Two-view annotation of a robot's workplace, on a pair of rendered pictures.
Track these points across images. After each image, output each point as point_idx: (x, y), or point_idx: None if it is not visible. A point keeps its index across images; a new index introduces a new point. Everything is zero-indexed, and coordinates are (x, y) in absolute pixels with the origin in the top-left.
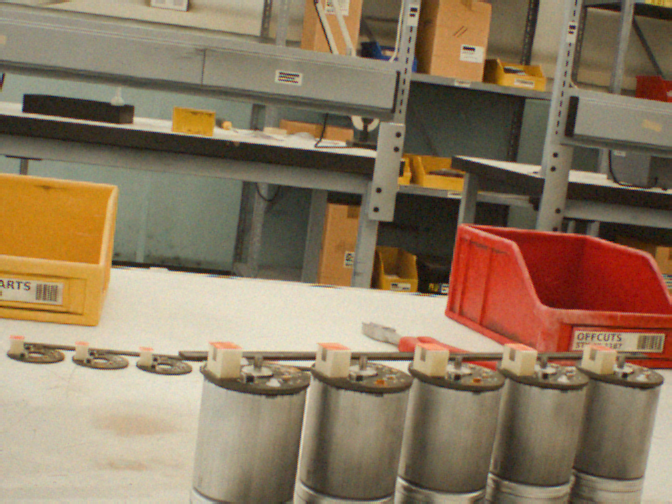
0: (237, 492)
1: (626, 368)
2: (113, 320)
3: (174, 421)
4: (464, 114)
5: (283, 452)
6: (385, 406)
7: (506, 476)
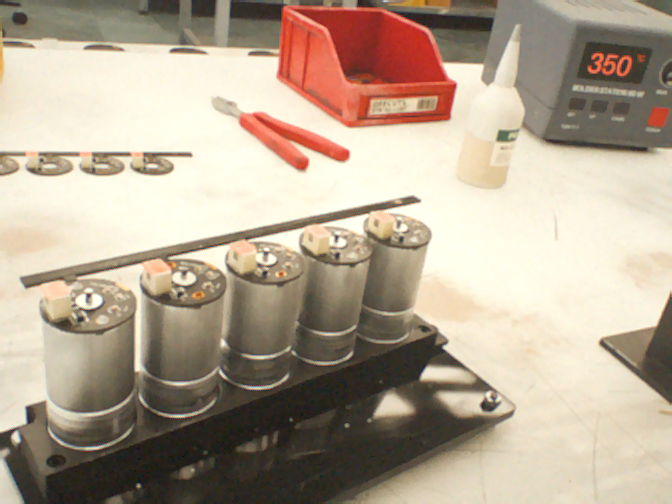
0: (83, 403)
1: (403, 226)
2: (7, 113)
3: (56, 232)
4: None
5: (118, 368)
6: (204, 314)
7: (309, 326)
